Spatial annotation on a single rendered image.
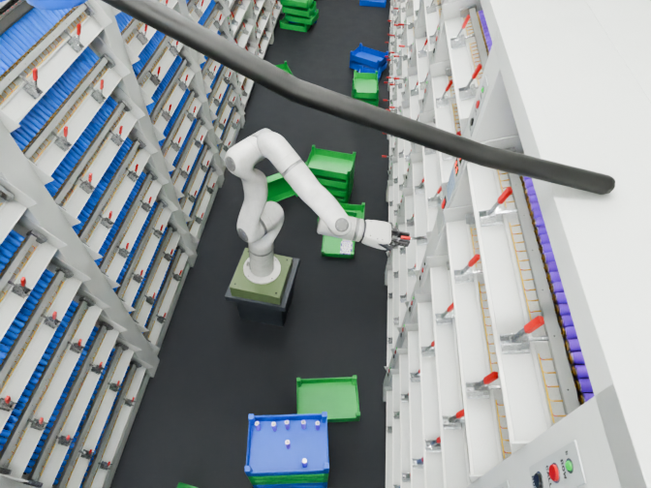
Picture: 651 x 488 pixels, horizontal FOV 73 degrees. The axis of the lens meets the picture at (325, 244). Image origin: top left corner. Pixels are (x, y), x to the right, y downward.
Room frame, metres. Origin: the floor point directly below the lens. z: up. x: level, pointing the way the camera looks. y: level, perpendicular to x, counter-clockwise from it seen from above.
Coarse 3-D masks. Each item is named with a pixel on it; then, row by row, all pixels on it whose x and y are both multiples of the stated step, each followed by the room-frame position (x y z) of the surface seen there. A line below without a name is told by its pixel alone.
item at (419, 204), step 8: (416, 160) 1.45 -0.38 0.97; (416, 168) 1.42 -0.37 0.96; (416, 176) 1.37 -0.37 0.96; (416, 184) 1.32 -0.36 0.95; (416, 200) 1.23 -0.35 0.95; (424, 200) 1.22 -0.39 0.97; (416, 208) 1.19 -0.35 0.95; (424, 208) 1.18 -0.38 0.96; (416, 216) 1.14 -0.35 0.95; (424, 216) 1.14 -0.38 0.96; (416, 224) 1.11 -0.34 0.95; (424, 224) 1.10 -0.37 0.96; (416, 232) 1.06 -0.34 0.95; (424, 232) 1.05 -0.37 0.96; (416, 240) 1.02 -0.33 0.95; (416, 248) 0.99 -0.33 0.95; (424, 248) 0.98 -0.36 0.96; (416, 256) 0.95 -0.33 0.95; (416, 272) 0.85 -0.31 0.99
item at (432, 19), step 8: (424, 0) 2.11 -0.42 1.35; (432, 0) 1.98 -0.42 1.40; (440, 0) 2.05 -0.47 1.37; (424, 8) 2.03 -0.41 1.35; (432, 8) 1.97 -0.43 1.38; (440, 8) 1.98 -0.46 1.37; (432, 16) 1.92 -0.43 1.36; (440, 16) 1.88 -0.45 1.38; (432, 24) 1.85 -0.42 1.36; (432, 32) 1.79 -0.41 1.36; (432, 40) 1.70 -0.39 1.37; (432, 48) 1.66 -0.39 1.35
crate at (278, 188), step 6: (276, 174) 2.18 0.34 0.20; (270, 180) 2.12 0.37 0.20; (276, 180) 2.19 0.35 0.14; (282, 180) 2.21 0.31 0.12; (270, 186) 2.16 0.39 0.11; (276, 186) 2.19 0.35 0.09; (282, 186) 2.21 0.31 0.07; (288, 186) 2.23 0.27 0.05; (270, 192) 2.16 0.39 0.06; (276, 192) 2.18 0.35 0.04; (282, 192) 2.21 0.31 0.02; (288, 192) 2.22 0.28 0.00; (294, 192) 2.21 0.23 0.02; (270, 198) 2.15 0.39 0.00; (276, 198) 2.15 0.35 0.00; (282, 198) 2.15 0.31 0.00
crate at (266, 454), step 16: (256, 416) 0.53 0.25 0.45; (272, 416) 0.53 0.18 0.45; (288, 416) 0.54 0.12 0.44; (304, 416) 0.54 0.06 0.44; (320, 416) 0.54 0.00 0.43; (256, 432) 0.49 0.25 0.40; (272, 432) 0.49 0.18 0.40; (288, 432) 0.49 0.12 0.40; (304, 432) 0.49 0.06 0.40; (320, 432) 0.49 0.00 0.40; (256, 448) 0.43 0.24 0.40; (272, 448) 0.43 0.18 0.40; (304, 448) 0.43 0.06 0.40; (320, 448) 0.43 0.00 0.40; (256, 464) 0.37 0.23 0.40; (272, 464) 0.38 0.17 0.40; (288, 464) 0.38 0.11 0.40; (320, 464) 0.38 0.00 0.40
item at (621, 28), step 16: (592, 0) 0.98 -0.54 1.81; (608, 0) 0.98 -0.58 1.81; (624, 0) 0.99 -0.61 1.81; (640, 0) 0.99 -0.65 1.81; (608, 16) 0.91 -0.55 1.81; (624, 16) 0.91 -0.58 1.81; (640, 16) 0.91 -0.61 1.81; (608, 32) 0.84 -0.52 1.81; (624, 32) 0.84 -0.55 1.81; (640, 32) 0.84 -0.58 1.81; (624, 48) 0.78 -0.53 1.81; (640, 48) 0.78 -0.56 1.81; (640, 64) 0.72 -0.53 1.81; (640, 80) 0.67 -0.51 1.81
